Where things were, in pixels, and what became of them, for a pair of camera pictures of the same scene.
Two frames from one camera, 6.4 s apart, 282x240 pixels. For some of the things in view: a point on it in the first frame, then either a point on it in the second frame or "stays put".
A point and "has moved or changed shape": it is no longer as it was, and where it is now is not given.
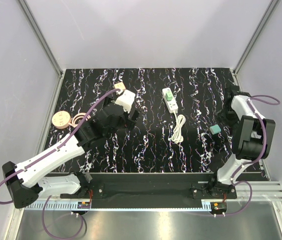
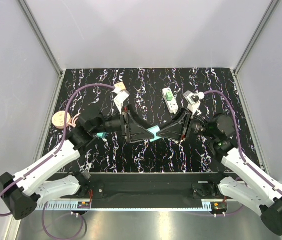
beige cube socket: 120,85 stays put
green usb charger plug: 168,96 stays put
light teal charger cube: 215,129 has moved or changed shape
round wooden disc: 61,119 stays put
